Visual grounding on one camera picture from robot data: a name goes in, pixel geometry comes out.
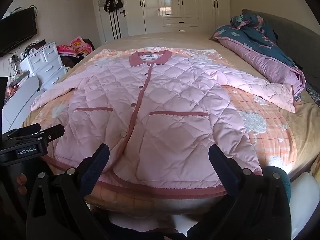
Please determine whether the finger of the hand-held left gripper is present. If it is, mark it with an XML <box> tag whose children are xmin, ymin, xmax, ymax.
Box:
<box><xmin>32</xmin><ymin>124</ymin><xmax>65</xmax><ymax>142</ymax></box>
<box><xmin>7</xmin><ymin>124</ymin><xmax>41</xmax><ymax>137</ymax></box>

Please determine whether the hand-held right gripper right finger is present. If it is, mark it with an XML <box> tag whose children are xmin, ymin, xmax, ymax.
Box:
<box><xmin>208</xmin><ymin>144</ymin><xmax>292</xmax><ymax>240</ymax></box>

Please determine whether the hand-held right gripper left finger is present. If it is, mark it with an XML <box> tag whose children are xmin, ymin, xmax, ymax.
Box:
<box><xmin>26</xmin><ymin>144</ymin><xmax>110</xmax><ymax>240</ymax></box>

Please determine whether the pink quilted jacket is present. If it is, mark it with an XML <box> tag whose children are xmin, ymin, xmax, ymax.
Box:
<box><xmin>30</xmin><ymin>50</ymin><xmax>296</xmax><ymax>197</ymax></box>

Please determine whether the dark clothes pile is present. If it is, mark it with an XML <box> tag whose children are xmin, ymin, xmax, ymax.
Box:
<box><xmin>61</xmin><ymin>39</ymin><xmax>95</xmax><ymax>68</ymax></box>

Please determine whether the person's left hand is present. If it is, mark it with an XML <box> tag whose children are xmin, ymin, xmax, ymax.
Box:
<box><xmin>15</xmin><ymin>174</ymin><xmax>28</xmax><ymax>195</ymax></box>

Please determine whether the orange plaid blanket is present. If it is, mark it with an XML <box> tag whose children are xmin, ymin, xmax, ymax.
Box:
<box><xmin>40</xmin><ymin>46</ymin><xmax>298</xmax><ymax>210</ymax></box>

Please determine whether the white drawer chest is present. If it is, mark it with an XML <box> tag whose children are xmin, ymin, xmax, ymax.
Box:
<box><xmin>19</xmin><ymin>41</ymin><xmax>68</xmax><ymax>92</ymax></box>

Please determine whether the pink floral cloth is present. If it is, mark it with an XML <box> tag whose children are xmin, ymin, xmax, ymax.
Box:
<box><xmin>57</xmin><ymin>36</ymin><xmax>93</xmax><ymax>57</ymax></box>

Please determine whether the black television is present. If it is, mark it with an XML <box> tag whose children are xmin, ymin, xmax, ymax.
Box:
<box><xmin>0</xmin><ymin>7</ymin><xmax>38</xmax><ymax>58</ymax></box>

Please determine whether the white door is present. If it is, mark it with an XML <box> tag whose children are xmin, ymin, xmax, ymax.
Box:
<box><xmin>94</xmin><ymin>0</ymin><xmax>129</xmax><ymax>44</ymax></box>

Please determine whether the dark patterned pillow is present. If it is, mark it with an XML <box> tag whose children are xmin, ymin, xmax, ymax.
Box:
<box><xmin>304</xmin><ymin>81</ymin><xmax>320</xmax><ymax>108</ymax></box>

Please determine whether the teal and pink duvet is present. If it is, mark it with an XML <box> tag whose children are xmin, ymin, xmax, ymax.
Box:
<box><xmin>210</xmin><ymin>14</ymin><xmax>307</xmax><ymax>103</ymax></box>

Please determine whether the bed with beige sheet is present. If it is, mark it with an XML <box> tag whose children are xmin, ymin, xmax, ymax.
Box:
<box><xmin>21</xmin><ymin>31</ymin><xmax>320</xmax><ymax>240</ymax></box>

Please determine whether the grey headboard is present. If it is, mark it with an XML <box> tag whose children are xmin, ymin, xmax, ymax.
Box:
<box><xmin>241</xmin><ymin>9</ymin><xmax>320</xmax><ymax>85</ymax></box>

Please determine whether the white wardrobe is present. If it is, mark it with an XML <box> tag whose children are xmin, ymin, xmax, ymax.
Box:
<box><xmin>127</xmin><ymin>0</ymin><xmax>232</xmax><ymax>37</ymax></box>

